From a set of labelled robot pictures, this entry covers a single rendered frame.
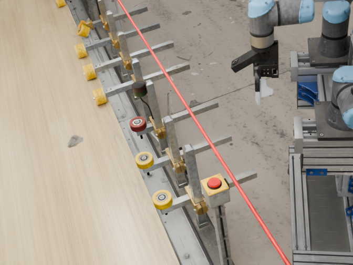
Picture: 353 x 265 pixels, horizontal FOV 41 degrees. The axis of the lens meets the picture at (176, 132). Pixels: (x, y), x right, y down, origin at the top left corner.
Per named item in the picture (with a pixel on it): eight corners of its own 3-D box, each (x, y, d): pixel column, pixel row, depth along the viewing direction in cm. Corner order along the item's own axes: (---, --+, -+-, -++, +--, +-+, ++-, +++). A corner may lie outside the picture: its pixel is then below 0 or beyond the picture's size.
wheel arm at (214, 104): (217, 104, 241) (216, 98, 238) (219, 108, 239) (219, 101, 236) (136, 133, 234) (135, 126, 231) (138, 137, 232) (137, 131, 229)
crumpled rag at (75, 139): (76, 133, 229) (75, 130, 227) (85, 139, 225) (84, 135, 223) (62, 144, 225) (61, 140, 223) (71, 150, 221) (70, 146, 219)
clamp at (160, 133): (159, 121, 239) (157, 113, 236) (168, 136, 229) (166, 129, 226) (149, 124, 238) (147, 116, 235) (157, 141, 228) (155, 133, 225)
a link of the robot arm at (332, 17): (320, 37, 215) (321, 10, 206) (321, 22, 225) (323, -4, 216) (348, 38, 212) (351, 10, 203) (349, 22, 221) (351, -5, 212)
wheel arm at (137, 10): (146, 9, 306) (145, 4, 304) (147, 10, 304) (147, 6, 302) (92, 26, 300) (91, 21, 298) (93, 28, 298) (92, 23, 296)
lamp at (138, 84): (152, 115, 227) (143, 79, 213) (155, 122, 223) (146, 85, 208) (140, 119, 226) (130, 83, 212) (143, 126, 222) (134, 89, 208)
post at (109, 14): (129, 78, 299) (110, 9, 267) (130, 81, 296) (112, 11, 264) (124, 80, 298) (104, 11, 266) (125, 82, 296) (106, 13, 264)
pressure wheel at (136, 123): (147, 130, 239) (142, 113, 231) (152, 140, 233) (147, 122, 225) (132, 135, 237) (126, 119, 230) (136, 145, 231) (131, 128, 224)
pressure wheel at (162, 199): (161, 204, 202) (156, 186, 194) (178, 208, 199) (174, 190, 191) (154, 219, 197) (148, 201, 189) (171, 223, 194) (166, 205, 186)
